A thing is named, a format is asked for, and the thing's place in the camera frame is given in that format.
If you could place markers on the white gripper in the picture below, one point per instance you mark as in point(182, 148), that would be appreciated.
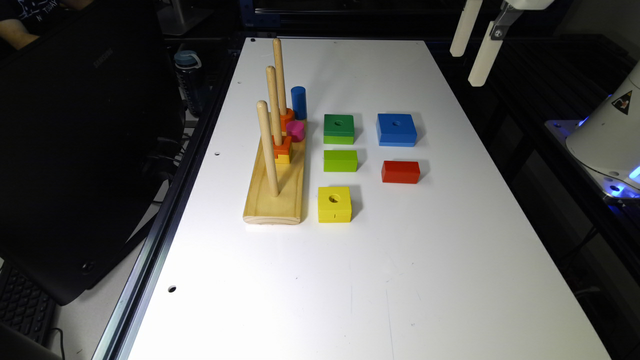
point(496, 31)

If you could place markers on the dark green square block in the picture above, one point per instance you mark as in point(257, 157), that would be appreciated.
point(339, 129)

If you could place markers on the person forearm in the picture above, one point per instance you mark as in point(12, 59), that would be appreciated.
point(15, 33)

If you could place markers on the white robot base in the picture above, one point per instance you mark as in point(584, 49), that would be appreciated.
point(606, 143)

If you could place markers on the blue square block with hole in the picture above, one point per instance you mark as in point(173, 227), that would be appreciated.
point(396, 130)

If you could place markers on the red rectangular block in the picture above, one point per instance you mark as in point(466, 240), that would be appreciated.
point(404, 172)

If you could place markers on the blue cylinder block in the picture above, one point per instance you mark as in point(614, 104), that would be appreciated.
point(299, 102)

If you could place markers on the light green rectangular block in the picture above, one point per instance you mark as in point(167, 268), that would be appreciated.
point(340, 161)

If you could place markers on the magenta cylinder block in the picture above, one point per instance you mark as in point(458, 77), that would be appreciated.
point(296, 130)

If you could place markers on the yellow square block with hole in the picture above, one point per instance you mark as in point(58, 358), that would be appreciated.
point(334, 205)

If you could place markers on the orange block on middle peg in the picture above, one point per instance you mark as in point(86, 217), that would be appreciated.
point(284, 148)

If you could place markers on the yellow block under orange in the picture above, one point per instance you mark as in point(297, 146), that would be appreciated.
point(282, 159)

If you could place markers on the back wooden peg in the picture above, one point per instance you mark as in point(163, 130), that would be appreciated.
point(279, 69)

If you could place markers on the wooden peg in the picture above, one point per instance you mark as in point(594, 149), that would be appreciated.
point(279, 69)
point(274, 105)
point(267, 147)

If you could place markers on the middle wooden peg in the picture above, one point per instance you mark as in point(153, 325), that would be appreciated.
point(274, 105)

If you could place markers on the front wooden peg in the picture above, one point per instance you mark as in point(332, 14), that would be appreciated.
point(267, 147)

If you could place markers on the wooden peg board base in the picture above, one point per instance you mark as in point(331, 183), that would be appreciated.
point(286, 209)

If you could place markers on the dark water bottle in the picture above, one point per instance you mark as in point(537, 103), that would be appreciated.
point(191, 78)

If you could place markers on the black Samsung monitor back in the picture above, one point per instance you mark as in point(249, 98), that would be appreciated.
point(91, 120)

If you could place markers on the black keyboard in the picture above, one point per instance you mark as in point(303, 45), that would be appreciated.
point(25, 307)

